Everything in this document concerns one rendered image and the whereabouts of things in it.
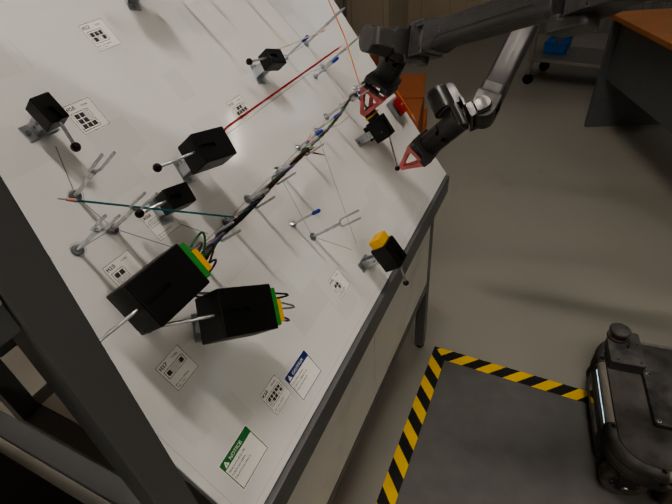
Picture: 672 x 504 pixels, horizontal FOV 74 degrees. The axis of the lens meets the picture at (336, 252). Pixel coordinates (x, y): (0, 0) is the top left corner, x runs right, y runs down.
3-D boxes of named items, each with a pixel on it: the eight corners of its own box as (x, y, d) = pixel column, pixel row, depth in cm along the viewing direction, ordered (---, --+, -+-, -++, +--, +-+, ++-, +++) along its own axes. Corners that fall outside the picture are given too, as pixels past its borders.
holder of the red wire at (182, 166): (126, 173, 71) (154, 142, 64) (191, 154, 81) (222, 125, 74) (143, 201, 72) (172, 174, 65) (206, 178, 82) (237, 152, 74)
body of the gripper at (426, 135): (407, 147, 109) (429, 128, 104) (421, 132, 116) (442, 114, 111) (425, 167, 110) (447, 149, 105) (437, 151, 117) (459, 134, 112)
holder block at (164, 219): (115, 212, 68) (133, 194, 63) (164, 194, 75) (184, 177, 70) (131, 239, 69) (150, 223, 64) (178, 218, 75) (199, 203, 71)
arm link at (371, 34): (432, 64, 96) (437, 21, 94) (389, 54, 90) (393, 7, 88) (397, 71, 106) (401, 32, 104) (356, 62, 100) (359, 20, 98)
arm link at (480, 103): (494, 104, 100) (492, 122, 108) (473, 63, 103) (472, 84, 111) (443, 127, 102) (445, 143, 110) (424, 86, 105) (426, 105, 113)
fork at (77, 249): (83, 243, 64) (119, 207, 54) (86, 255, 64) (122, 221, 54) (68, 244, 62) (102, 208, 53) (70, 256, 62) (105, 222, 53)
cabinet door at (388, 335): (428, 283, 176) (434, 197, 152) (378, 394, 138) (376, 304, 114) (422, 281, 177) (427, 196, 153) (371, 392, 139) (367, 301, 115)
